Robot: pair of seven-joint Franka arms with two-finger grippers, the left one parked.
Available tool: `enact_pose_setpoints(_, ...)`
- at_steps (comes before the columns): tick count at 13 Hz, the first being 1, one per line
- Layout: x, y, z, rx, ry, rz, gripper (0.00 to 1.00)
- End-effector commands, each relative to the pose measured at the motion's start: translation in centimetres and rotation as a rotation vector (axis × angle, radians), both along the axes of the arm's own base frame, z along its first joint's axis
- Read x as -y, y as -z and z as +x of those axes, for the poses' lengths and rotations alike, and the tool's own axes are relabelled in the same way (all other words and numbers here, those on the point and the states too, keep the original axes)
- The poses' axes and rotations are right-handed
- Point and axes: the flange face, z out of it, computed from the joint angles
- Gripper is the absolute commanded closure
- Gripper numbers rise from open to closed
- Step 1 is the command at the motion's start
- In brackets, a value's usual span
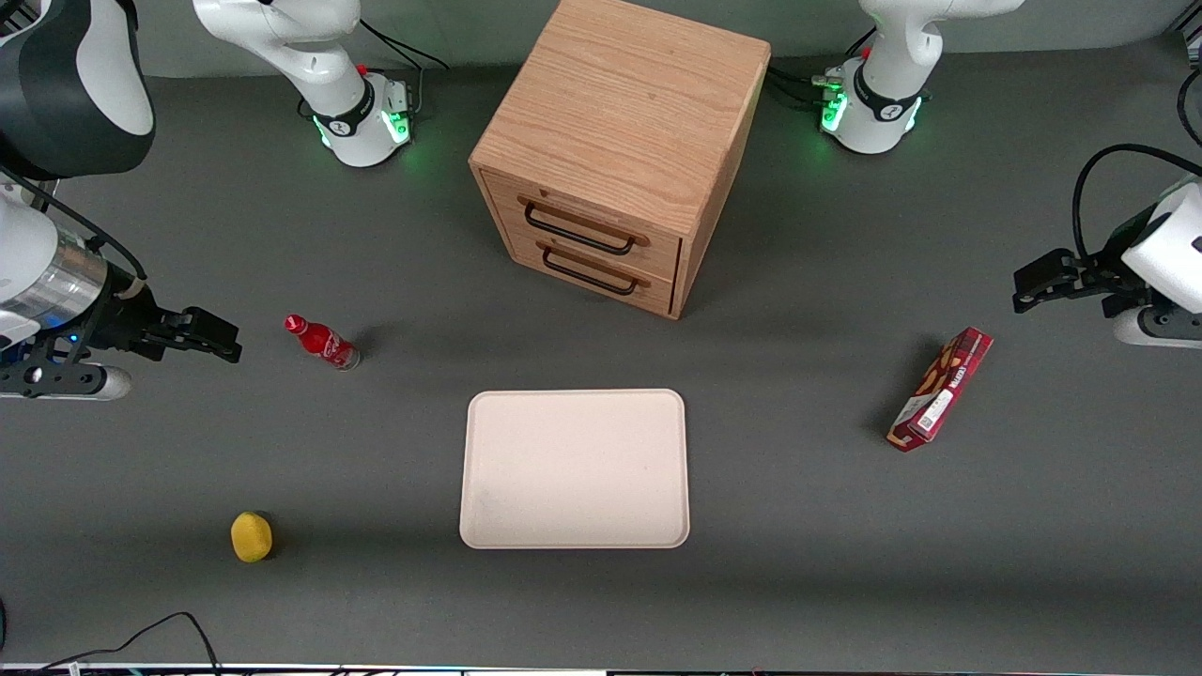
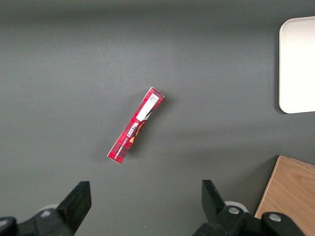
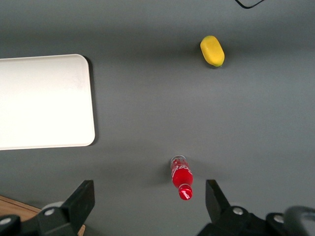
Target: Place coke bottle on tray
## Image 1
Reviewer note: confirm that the wooden drawer front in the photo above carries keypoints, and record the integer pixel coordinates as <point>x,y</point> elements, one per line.
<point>592,221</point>
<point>601,272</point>

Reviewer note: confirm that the yellow lemon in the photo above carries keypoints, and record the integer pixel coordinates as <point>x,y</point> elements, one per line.
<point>251,537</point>

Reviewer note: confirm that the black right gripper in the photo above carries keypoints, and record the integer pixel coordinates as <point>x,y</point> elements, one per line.
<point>120,317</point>

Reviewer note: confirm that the red coke bottle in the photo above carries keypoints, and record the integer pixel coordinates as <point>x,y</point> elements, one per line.
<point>324,343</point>

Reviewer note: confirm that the wooden drawer cabinet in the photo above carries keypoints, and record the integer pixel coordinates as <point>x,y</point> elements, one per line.
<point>620,94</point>

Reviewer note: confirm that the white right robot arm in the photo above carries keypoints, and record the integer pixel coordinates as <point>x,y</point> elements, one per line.
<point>319,56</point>

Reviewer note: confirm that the red cookie box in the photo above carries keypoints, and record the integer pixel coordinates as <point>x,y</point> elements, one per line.
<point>939,390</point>

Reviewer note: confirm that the cream plastic tray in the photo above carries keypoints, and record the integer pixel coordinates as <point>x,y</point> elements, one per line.
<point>573,469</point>

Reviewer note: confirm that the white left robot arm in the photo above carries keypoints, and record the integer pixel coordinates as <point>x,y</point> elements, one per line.
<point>892,56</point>

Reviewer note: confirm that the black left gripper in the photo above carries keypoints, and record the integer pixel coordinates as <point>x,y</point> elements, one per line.
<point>1097,277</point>

